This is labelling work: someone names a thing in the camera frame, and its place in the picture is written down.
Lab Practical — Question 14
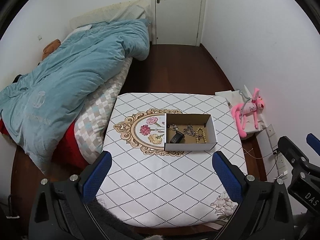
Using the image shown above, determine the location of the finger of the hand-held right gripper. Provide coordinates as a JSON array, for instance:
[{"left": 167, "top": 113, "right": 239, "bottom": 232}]
[
  {"left": 277, "top": 136, "right": 320, "bottom": 180},
  {"left": 306, "top": 133, "right": 320, "bottom": 155}
]

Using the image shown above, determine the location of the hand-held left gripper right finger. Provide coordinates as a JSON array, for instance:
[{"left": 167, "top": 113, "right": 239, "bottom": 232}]
[{"left": 212, "top": 151, "right": 294, "bottom": 240}]

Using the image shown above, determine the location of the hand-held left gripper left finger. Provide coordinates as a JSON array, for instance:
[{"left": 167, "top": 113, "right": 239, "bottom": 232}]
[{"left": 29, "top": 151, "right": 112, "bottom": 240}]

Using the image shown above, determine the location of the white cardboard box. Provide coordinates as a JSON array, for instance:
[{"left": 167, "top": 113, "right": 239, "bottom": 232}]
[{"left": 164, "top": 113, "right": 217, "bottom": 152}]

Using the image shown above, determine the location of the wooden bead bracelet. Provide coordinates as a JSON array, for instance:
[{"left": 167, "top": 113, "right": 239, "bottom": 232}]
[{"left": 195, "top": 127, "right": 207, "bottom": 143}]

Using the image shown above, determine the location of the chunky silver chain bracelet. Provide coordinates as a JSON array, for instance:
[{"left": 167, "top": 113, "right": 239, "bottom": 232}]
[{"left": 183, "top": 125, "right": 196, "bottom": 137}]

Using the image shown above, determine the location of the black smart band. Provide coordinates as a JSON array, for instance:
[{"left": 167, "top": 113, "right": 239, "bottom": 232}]
[{"left": 169, "top": 131, "right": 186, "bottom": 143}]

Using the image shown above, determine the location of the red cloth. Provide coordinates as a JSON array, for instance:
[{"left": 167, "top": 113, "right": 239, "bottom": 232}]
[{"left": 0, "top": 120, "right": 88, "bottom": 169}]

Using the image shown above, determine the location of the white diamond pattern tablecloth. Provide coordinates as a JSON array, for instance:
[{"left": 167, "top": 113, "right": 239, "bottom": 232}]
[{"left": 95, "top": 92, "right": 248, "bottom": 228}]

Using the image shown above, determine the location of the checkered bed sheet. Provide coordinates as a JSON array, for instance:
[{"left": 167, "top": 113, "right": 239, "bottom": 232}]
[{"left": 74, "top": 56, "right": 133, "bottom": 165}]

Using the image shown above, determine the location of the pink plush toy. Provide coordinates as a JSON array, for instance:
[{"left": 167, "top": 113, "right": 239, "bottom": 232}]
[{"left": 230, "top": 87, "right": 267, "bottom": 138}]

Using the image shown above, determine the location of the white paper bag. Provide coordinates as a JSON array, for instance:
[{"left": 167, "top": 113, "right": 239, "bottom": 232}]
[{"left": 215, "top": 85, "right": 268, "bottom": 134}]

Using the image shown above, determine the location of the teal quilt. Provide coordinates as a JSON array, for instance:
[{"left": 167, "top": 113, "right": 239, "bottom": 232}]
[{"left": 0, "top": 19, "right": 150, "bottom": 174}]

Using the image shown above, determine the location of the brown plush toy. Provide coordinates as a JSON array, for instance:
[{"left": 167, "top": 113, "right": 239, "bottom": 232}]
[{"left": 41, "top": 39, "right": 62, "bottom": 61}]

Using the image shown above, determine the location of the cream pillow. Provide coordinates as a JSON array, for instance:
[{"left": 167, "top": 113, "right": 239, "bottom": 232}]
[{"left": 69, "top": 0, "right": 152, "bottom": 29}]

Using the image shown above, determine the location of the white door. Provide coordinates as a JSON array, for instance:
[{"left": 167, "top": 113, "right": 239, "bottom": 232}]
[{"left": 155, "top": 0, "right": 204, "bottom": 46}]

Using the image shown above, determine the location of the black cable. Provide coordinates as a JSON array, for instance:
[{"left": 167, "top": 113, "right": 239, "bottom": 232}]
[{"left": 266, "top": 155, "right": 279, "bottom": 177}]

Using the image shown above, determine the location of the white wall socket panel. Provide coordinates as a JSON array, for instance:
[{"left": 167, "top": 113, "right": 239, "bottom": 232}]
[{"left": 266, "top": 124, "right": 289, "bottom": 179}]

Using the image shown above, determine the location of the beige cable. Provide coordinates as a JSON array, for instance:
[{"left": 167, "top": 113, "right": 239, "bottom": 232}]
[{"left": 244, "top": 147, "right": 273, "bottom": 159}]

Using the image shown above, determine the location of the beige table frame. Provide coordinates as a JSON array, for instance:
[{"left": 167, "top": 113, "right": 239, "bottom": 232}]
[{"left": 212, "top": 220, "right": 230, "bottom": 230}]

